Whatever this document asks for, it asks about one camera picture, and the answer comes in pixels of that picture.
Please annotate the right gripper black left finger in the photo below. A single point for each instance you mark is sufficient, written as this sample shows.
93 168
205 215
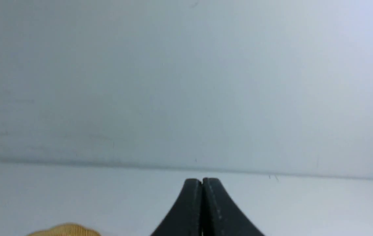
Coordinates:
184 217

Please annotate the amber plastic ribbed plate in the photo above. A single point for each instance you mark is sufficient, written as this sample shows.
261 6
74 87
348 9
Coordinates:
66 230

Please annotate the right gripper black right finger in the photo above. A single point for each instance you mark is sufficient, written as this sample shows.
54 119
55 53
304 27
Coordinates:
220 214

